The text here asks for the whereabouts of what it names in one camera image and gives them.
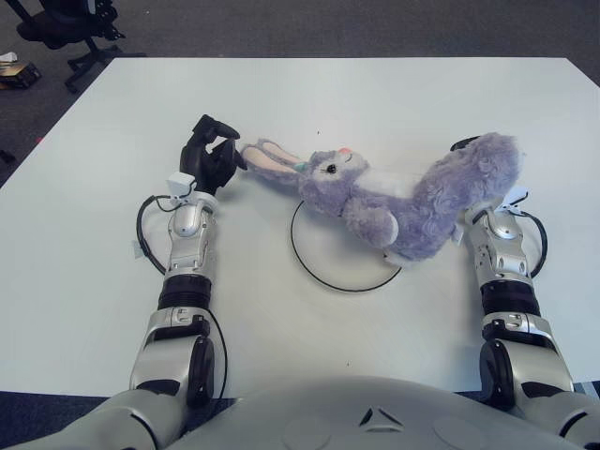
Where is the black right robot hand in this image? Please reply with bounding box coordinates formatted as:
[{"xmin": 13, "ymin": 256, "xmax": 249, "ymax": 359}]
[{"xmin": 449, "ymin": 134, "xmax": 482, "ymax": 153}]

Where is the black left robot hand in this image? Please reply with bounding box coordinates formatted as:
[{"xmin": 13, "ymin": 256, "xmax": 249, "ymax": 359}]
[{"xmin": 180, "ymin": 113, "xmax": 249, "ymax": 198}]

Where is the purple plush bunny doll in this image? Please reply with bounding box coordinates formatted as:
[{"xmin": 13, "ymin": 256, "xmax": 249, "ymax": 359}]
[{"xmin": 240, "ymin": 130, "xmax": 524, "ymax": 268}]

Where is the white plate with black rim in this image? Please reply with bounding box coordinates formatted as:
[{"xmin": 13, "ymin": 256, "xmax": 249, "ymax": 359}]
[{"xmin": 289, "ymin": 199, "xmax": 404, "ymax": 293}]

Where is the black office chair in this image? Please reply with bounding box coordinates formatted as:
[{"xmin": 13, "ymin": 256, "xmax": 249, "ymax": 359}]
[{"xmin": 16, "ymin": 0, "xmax": 146, "ymax": 93}]

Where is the yellow and black box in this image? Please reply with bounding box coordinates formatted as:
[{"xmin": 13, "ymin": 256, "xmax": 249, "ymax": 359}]
[{"xmin": 0, "ymin": 60, "xmax": 42, "ymax": 89}]

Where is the grey robot torso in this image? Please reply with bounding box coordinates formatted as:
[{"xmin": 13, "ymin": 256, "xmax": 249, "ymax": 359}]
[{"xmin": 0, "ymin": 374, "xmax": 600, "ymax": 450}]

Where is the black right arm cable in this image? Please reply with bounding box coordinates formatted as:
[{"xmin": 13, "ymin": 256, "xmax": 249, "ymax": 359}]
[{"xmin": 517, "ymin": 210, "xmax": 549, "ymax": 278}]

